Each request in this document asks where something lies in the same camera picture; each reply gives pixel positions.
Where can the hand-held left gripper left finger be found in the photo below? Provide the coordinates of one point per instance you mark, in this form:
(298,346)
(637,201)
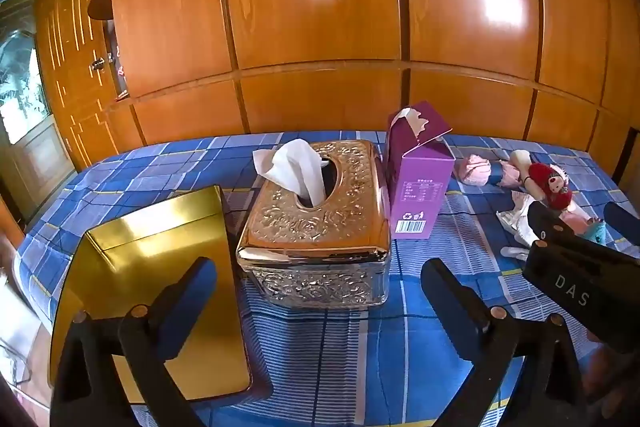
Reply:
(200,289)

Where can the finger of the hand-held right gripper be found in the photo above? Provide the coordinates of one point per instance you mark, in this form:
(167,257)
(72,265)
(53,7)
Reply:
(622,222)
(547,222)

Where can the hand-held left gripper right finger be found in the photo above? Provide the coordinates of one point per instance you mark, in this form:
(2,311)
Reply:
(439,289)

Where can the white sock bundle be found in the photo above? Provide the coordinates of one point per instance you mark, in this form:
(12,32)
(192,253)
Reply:
(520,222)

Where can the teal plush rabbit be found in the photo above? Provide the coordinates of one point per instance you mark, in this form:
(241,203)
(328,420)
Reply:
(592,232)

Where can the red plush doll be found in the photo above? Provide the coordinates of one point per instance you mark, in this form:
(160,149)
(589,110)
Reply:
(547,179)

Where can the gold metal tin box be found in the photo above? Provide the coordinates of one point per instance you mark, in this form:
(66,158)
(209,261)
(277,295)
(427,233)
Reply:
(150,247)

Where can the purple paper carton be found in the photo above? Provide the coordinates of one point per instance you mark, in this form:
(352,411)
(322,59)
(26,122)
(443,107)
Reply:
(420,187)

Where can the bed with blue plaid sheet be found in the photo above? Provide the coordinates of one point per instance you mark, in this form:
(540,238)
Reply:
(350,357)

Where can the silver embossed tissue box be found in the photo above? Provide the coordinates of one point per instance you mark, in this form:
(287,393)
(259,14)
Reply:
(320,237)

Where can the white tissue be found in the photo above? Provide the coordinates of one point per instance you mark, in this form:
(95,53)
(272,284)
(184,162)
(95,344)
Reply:
(290,167)

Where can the grooved wooden door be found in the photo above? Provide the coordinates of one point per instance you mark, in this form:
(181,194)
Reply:
(70,82)

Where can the metal door knob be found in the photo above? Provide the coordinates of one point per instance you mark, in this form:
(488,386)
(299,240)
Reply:
(97,64)

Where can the wooden door with glass pane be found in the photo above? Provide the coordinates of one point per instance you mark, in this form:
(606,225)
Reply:
(20,82)

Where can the wooden wardrobe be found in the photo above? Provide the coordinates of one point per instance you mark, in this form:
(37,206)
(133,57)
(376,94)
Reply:
(325,7)

